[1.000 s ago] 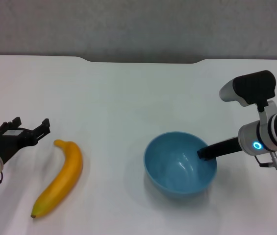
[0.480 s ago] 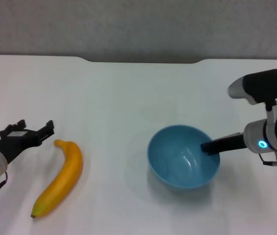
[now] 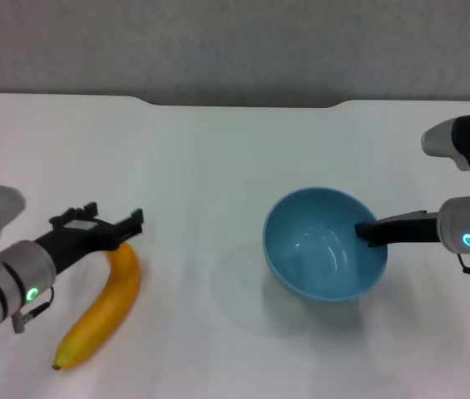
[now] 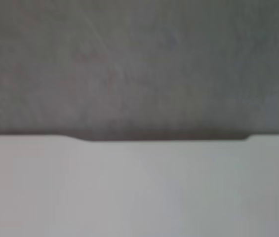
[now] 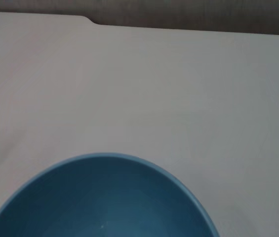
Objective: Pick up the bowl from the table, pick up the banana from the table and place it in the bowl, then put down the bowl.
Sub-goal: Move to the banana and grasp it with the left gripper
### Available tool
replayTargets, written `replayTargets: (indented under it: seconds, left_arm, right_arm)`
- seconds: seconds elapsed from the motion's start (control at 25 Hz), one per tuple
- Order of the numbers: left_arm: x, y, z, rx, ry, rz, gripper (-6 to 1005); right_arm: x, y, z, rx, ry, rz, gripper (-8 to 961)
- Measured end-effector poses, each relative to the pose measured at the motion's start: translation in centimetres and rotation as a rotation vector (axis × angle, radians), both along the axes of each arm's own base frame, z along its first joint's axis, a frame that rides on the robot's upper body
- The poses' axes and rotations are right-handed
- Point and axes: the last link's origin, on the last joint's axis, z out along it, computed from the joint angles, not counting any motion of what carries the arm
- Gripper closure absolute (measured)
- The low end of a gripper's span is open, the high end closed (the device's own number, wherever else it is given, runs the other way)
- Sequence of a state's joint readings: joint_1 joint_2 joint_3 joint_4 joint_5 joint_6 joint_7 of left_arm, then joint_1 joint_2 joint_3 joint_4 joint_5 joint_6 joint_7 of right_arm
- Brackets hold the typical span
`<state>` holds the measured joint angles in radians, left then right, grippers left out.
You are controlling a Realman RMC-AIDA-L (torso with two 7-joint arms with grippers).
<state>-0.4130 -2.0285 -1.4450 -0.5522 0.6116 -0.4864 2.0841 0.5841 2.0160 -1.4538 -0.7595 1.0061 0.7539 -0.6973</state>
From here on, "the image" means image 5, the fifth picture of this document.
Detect blue plastic bowl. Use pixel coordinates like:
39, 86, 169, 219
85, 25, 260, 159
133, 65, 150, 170
0, 152, 221, 237

